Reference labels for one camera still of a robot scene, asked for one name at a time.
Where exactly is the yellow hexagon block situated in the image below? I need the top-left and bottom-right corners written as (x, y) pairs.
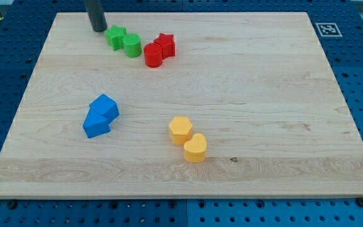
top-left (168, 116), bottom-right (193, 145)

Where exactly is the blue cube block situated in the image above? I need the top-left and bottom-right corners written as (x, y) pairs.
top-left (89, 94), bottom-right (120, 123)

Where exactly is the green star block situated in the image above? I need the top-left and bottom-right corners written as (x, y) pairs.
top-left (105, 25), bottom-right (127, 51)

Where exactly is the white fiducial marker tag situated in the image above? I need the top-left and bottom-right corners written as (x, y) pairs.
top-left (315, 22), bottom-right (342, 37)

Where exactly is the blue triangle block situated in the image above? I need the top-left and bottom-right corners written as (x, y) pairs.
top-left (83, 108), bottom-right (110, 138)

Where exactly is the light wooden board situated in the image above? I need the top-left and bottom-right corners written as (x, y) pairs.
top-left (0, 12), bottom-right (363, 200)

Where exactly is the green cylinder block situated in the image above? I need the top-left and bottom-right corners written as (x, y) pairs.
top-left (122, 33), bottom-right (142, 58)

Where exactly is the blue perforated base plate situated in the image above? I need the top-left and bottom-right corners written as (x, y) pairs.
top-left (0, 0), bottom-right (363, 226)

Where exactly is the red cylinder block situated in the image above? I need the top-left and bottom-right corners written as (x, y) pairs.
top-left (144, 43), bottom-right (163, 67)

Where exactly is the yellow heart block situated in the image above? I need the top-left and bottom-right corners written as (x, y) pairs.
top-left (183, 133), bottom-right (207, 163)

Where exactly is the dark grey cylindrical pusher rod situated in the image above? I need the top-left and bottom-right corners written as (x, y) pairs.
top-left (84, 0), bottom-right (107, 32)

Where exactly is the red star block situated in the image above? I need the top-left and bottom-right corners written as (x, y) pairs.
top-left (154, 33), bottom-right (176, 59)

